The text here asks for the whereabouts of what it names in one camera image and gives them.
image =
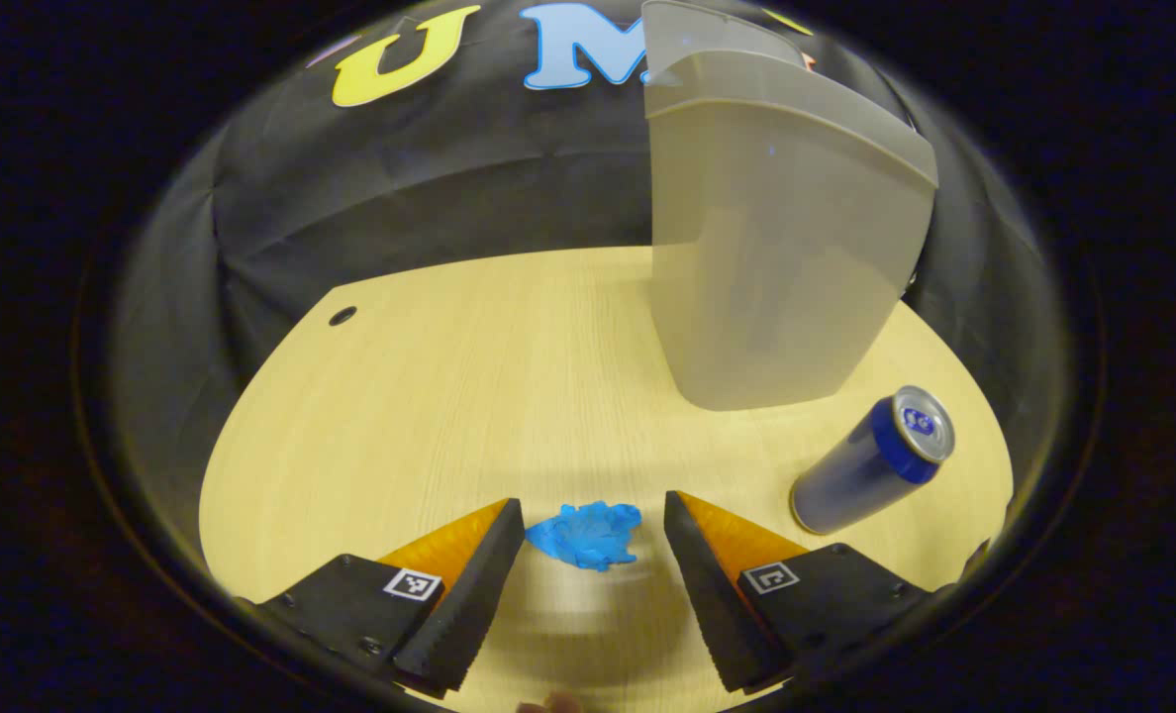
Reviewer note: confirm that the blue pop can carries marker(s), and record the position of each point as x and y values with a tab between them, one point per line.
855	475

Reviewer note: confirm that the white desktop garbage bin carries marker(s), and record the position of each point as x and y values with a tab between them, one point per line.
776	267

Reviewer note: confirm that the black backdrop cloth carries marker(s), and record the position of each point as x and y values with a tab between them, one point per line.
430	188

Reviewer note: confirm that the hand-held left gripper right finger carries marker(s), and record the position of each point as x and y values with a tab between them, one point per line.
707	604

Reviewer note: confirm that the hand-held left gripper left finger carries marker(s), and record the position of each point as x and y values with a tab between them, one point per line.
469	604

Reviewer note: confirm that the wooden desktop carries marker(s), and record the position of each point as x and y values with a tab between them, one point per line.
449	416

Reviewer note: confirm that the blue paper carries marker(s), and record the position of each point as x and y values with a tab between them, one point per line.
583	535

